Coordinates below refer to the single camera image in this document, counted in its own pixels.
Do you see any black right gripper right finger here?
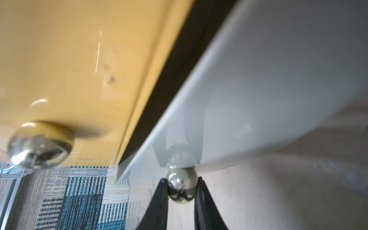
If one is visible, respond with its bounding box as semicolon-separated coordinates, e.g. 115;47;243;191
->
194;177;228;230

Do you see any grey green drawer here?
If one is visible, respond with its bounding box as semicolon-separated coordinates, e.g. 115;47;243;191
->
116;1;368;185

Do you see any yellow drawer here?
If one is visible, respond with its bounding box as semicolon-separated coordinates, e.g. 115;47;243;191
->
1;1;194;166

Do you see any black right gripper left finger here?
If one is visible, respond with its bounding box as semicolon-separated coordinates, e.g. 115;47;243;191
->
137;178;169;230

